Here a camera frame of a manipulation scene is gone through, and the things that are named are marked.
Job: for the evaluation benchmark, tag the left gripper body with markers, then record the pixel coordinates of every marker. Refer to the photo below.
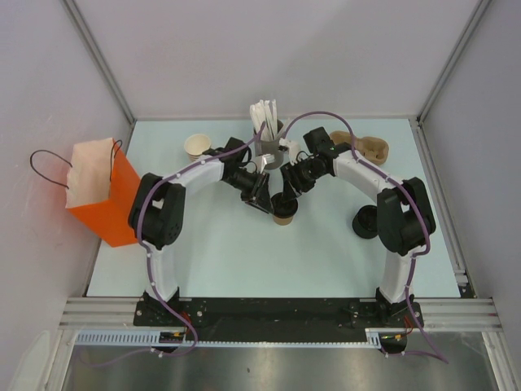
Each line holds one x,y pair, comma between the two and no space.
248,193

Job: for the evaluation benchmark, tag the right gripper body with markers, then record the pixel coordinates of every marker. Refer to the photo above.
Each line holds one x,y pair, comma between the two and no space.
305,174

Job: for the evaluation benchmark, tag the black plastic cup lid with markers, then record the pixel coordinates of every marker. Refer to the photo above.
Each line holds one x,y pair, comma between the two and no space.
283,208

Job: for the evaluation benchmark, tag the single brown paper cup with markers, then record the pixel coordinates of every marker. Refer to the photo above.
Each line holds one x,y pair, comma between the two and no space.
282,220

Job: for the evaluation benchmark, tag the orange paper bag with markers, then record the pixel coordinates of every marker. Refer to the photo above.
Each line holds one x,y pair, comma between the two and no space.
100,188

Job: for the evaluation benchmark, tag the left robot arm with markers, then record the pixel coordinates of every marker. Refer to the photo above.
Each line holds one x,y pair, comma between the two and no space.
157,213

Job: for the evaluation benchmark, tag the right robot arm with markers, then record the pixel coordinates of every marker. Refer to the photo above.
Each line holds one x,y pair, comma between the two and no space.
404,219

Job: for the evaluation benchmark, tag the grey stirrer holder cup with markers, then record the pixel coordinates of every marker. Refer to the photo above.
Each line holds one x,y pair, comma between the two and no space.
267,147

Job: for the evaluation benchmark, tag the stack of brown paper cups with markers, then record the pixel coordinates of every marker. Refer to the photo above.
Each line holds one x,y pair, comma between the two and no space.
196,145

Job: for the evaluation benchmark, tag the white wrapped stirrers bundle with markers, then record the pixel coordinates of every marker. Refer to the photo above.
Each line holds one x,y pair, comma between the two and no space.
264,115

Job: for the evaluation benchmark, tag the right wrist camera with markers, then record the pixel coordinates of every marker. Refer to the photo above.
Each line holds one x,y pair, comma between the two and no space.
292,148

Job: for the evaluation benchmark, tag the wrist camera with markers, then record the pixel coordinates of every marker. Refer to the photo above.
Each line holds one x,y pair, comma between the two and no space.
266,162
292,148

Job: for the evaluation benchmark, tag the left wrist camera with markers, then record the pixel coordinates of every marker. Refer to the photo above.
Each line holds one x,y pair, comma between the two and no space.
266,162

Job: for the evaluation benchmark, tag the white slotted cable duct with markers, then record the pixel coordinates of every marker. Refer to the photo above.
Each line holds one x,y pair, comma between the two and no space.
124,338

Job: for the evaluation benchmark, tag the aluminium frame rail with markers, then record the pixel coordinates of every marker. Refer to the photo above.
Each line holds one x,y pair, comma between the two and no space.
459,315

